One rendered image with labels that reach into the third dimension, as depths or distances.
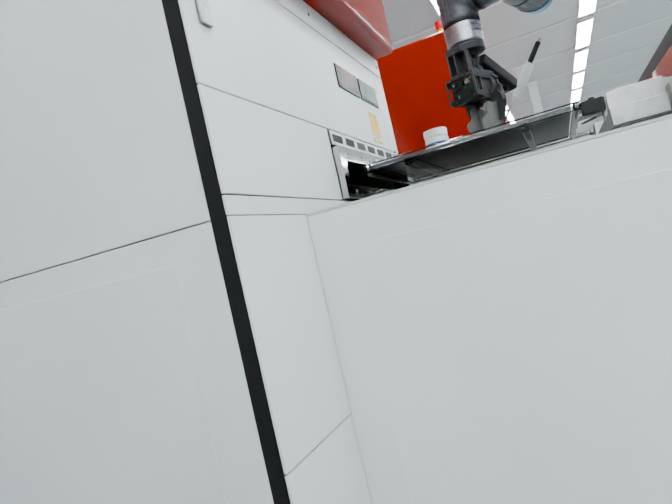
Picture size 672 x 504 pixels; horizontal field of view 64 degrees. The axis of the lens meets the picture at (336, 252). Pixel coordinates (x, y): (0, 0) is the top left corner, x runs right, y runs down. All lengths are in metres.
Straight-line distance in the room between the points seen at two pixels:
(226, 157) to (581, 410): 0.53
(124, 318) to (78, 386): 0.13
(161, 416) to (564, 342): 0.51
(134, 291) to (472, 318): 0.43
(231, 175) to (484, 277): 0.34
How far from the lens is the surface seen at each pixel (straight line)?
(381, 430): 0.81
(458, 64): 1.17
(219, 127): 0.66
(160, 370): 0.71
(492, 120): 1.16
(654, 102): 0.97
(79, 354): 0.80
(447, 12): 1.21
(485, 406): 0.76
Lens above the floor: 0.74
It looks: 1 degrees up
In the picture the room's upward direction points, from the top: 13 degrees counter-clockwise
